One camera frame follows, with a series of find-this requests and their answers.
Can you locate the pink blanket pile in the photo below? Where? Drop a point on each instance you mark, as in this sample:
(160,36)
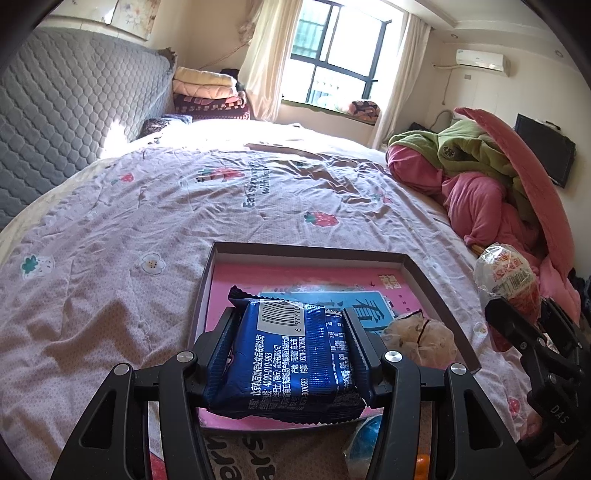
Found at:
(482,213)

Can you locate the orange mandarin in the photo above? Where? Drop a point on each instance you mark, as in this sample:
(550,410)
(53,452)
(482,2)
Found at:
(422,468)

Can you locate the white air conditioner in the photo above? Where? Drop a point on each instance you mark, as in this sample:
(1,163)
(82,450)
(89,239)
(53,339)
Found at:
(489,61)

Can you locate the floral wall painting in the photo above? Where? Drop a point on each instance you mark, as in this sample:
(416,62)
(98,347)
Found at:
(135,17)

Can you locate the pink blue book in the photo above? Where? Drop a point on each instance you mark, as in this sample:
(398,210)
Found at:
(388,289)

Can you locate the red white surprise egg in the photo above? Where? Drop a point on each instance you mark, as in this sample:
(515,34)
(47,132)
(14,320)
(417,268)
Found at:
(361,445)

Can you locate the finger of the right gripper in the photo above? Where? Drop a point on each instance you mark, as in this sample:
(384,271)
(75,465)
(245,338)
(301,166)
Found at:
(564,333)
(516,330)

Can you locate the cream curtain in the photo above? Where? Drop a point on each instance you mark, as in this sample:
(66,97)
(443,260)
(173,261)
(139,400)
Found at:
(411,54)
(268,30)

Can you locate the cream curtain right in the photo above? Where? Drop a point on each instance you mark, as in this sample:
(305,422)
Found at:
(411,54)

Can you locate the dark cardboard box tray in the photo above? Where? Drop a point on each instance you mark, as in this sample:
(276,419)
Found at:
(270,254)

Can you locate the blue snack packet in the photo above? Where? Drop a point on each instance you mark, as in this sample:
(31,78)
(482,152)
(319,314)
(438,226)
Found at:
(288,361)

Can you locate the beige mesh scrunchie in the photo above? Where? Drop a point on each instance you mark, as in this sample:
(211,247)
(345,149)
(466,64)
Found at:
(428,342)

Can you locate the folded blankets stack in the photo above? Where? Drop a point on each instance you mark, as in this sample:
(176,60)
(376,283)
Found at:
(206,95)

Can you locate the cream curtain left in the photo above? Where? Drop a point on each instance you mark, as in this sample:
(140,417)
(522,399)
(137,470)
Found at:
(268,30)

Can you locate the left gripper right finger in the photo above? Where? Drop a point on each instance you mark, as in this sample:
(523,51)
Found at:
(365,355)

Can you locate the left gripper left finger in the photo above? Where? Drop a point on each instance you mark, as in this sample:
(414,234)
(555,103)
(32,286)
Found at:
(212,350)

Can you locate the black television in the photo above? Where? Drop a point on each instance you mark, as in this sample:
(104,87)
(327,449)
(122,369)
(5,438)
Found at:
(555,151)

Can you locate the grey quilted headboard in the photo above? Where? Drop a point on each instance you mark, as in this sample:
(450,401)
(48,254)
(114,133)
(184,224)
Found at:
(64,93)

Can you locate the window with dark frame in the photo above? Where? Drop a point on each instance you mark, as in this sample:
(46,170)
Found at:
(335,57)

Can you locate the green blanket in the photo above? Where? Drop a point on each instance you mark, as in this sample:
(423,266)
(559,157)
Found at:
(466,147)

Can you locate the floral cushion on sill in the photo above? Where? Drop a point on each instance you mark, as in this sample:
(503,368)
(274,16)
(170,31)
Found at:
(365,110)

